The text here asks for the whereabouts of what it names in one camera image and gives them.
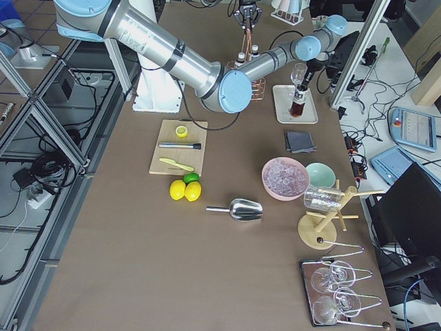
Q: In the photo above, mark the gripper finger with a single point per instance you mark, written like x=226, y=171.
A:
x=243, y=22
x=303, y=84
x=308, y=78
x=250, y=23

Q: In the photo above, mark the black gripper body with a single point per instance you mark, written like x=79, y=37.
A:
x=247, y=7
x=311, y=71

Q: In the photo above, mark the tea bottle white cap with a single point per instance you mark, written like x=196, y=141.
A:
x=298, y=101

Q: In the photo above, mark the copper wire bottle basket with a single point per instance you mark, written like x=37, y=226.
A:
x=258, y=82

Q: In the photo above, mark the clear wine glass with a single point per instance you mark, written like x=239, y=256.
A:
x=297, y=75

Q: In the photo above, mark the cream rabbit tray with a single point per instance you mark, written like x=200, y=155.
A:
x=283, y=103

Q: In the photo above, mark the grey folded cloth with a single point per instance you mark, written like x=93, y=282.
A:
x=297, y=142

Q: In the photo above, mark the green bowl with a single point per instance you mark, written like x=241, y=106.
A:
x=320, y=175

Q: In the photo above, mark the pink bowl of ice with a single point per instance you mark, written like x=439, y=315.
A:
x=284, y=178

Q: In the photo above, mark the clear glass mug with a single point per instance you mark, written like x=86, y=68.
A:
x=323, y=199

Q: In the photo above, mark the blue teach pendant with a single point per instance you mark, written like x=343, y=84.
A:
x=392, y=163
x=412, y=128

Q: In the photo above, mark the steel muddler black tip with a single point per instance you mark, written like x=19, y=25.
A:
x=195, y=146

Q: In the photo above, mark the yellow half lemon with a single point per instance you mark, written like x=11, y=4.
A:
x=181, y=131

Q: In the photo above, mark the bamboo cutting board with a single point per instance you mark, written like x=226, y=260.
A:
x=182, y=141

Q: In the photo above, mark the steel ice scoop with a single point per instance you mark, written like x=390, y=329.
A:
x=241, y=209

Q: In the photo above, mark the yellow plastic knife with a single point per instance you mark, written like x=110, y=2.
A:
x=178, y=165

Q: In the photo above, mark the wooden cup tree stand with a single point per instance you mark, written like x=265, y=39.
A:
x=316, y=228

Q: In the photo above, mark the green lime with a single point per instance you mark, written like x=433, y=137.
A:
x=190, y=177

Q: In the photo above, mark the black glass rack tray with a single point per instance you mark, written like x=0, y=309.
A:
x=307, y=268

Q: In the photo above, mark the hanging wine glass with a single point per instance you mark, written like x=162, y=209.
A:
x=335, y=275
x=342, y=306

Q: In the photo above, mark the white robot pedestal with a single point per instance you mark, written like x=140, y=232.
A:
x=156, y=91

